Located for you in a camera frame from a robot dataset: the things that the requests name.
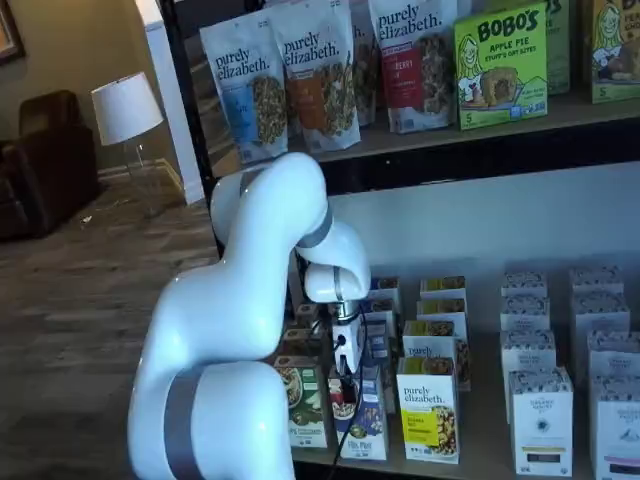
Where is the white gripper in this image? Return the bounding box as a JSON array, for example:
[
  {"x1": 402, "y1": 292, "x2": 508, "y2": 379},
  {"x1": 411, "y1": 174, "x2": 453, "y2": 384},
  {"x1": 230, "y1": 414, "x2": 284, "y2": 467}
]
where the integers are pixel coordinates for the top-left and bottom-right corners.
[{"x1": 332, "y1": 319, "x2": 365, "y2": 402}]

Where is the blue white flax plus box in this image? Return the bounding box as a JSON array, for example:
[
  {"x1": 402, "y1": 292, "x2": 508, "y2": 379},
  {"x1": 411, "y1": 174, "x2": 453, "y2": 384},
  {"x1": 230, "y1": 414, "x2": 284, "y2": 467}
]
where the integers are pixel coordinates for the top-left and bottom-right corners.
[
  {"x1": 362, "y1": 297, "x2": 401, "y2": 326},
  {"x1": 364, "y1": 319, "x2": 399, "y2": 374},
  {"x1": 327, "y1": 364, "x2": 390, "y2": 462},
  {"x1": 368, "y1": 276, "x2": 402, "y2": 301}
]

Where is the green apple cinnamon oatmeal box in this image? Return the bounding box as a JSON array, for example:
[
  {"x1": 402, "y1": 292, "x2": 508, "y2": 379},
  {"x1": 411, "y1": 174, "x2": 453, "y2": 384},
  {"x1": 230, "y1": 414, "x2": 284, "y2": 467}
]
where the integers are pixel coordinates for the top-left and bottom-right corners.
[
  {"x1": 279, "y1": 327, "x2": 321, "y2": 371},
  {"x1": 294, "y1": 302, "x2": 321, "y2": 331},
  {"x1": 286, "y1": 366, "x2": 330, "y2": 450}
]

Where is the yellow white banana nut box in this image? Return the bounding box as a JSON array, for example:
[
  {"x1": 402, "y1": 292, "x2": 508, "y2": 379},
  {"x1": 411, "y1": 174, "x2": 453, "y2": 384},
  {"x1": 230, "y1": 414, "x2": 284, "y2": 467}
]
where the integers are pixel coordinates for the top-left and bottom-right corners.
[
  {"x1": 402, "y1": 319, "x2": 472, "y2": 392},
  {"x1": 416, "y1": 298, "x2": 470, "y2": 341},
  {"x1": 396, "y1": 356, "x2": 461, "y2": 465},
  {"x1": 418, "y1": 275, "x2": 467, "y2": 301}
]

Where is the white patterned tea box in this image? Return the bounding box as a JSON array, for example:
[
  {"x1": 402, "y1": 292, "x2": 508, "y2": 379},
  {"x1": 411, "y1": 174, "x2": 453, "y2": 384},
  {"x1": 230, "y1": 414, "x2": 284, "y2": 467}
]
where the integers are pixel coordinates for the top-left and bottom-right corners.
[
  {"x1": 501, "y1": 271, "x2": 550, "y2": 300},
  {"x1": 499, "y1": 296, "x2": 552, "y2": 332},
  {"x1": 568, "y1": 266, "x2": 625, "y2": 296},
  {"x1": 571, "y1": 292, "x2": 632, "y2": 371},
  {"x1": 588, "y1": 374, "x2": 640, "y2": 480},
  {"x1": 508, "y1": 367, "x2": 575, "y2": 476},
  {"x1": 585, "y1": 328, "x2": 640, "y2": 381},
  {"x1": 499, "y1": 328, "x2": 557, "y2": 401}
]

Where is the black metal shelf unit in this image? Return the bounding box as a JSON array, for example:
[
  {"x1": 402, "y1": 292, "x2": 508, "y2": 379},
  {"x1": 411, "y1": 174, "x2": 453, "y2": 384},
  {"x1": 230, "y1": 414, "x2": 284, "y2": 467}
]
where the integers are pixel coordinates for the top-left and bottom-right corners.
[{"x1": 158, "y1": 0, "x2": 640, "y2": 480}]

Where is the green Bobo's apple pie box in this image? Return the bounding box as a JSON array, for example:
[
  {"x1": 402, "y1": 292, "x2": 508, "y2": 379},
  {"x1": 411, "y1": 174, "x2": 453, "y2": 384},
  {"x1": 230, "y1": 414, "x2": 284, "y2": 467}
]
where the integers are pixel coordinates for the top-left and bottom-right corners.
[{"x1": 453, "y1": 2, "x2": 550, "y2": 132}]

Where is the Bobo's peanut butter box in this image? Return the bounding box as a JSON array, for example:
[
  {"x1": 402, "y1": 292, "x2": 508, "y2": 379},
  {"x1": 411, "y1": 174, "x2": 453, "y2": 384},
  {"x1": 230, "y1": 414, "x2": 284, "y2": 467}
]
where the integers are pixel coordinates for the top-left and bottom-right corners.
[{"x1": 582, "y1": 0, "x2": 640, "y2": 105}]

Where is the orange label granola bag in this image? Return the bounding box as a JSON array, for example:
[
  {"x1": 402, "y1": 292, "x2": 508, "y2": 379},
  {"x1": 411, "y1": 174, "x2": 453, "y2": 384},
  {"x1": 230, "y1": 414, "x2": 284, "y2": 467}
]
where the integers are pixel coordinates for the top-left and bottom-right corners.
[{"x1": 267, "y1": 0, "x2": 362, "y2": 154}]

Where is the white granola bag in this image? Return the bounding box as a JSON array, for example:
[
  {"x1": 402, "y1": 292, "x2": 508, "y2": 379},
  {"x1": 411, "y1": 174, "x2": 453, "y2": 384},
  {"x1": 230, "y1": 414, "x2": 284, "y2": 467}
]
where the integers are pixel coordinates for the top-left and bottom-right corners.
[{"x1": 349, "y1": 0, "x2": 380, "y2": 129}]

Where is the blue label granola bag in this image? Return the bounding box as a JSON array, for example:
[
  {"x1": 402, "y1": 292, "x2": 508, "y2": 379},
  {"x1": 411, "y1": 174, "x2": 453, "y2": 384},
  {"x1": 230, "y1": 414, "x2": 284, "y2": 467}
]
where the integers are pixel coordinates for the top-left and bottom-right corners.
[{"x1": 198, "y1": 9, "x2": 290, "y2": 169}]

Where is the red label granola bag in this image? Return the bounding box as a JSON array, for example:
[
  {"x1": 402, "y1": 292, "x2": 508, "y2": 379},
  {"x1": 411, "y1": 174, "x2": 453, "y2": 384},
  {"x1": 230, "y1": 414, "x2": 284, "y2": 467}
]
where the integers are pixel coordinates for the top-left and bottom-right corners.
[{"x1": 368, "y1": 0, "x2": 459, "y2": 135}]

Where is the white shade floor lamp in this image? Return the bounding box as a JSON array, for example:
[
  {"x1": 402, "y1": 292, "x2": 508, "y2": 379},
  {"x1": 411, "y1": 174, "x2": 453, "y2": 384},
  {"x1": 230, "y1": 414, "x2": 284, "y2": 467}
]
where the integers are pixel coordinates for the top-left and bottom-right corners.
[{"x1": 89, "y1": 71, "x2": 174, "y2": 219}]

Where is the dark brown armchair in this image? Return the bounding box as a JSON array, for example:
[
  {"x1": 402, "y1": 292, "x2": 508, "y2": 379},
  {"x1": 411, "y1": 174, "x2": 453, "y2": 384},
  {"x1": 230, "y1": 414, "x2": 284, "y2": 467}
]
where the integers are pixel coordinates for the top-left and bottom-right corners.
[{"x1": 0, "y1": 89, "x2": 101, "y2": 244}]

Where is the dark framed wall picture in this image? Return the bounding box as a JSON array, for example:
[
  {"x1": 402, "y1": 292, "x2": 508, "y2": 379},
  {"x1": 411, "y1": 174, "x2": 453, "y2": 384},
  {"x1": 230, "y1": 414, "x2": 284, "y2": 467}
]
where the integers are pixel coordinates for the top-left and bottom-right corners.
[{"x1": 0, "y1": 0, "x2": 26, "y2": 60}]

